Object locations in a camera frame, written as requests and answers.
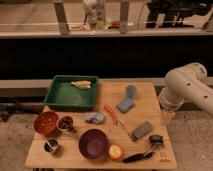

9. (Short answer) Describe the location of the small metal cup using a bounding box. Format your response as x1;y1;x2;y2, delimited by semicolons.
44;139;60;155

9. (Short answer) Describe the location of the orange bowl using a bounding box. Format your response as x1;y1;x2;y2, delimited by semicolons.
34;111;59;136

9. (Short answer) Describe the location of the green plastic tray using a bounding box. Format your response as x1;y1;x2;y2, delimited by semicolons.
44;75;98;111

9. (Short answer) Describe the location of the yellow banana toy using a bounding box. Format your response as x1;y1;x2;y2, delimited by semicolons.
71;81;91;89

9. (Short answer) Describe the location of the dark machine in background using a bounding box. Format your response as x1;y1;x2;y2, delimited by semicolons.
146;0;213;28

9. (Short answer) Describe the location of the blue cup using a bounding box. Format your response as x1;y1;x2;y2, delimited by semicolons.
126;85;137;99

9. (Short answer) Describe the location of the small bowl with brown contents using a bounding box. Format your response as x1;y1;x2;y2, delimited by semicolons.
57;116;77;133

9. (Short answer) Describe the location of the wooden table board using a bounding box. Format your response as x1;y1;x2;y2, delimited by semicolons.
25;82;177;170

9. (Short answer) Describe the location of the black handled tool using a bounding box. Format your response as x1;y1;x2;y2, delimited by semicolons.
122;152;155;163

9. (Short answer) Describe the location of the yellow apple toy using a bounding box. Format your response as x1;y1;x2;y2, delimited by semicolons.
108;144;123;160

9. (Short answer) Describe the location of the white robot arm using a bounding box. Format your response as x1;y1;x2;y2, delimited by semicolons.
158;62;213;126

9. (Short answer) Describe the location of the purple bowl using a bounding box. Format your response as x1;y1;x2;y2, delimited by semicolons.
79;129;109;160

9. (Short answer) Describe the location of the grey whiteboard eraser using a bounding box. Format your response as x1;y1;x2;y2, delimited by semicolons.
131;122;153;141

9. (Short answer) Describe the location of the black tape roll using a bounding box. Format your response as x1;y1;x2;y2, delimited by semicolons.
149;135;164;147

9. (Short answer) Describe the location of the orange handled fork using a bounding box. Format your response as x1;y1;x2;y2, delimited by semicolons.
104;105;131;137

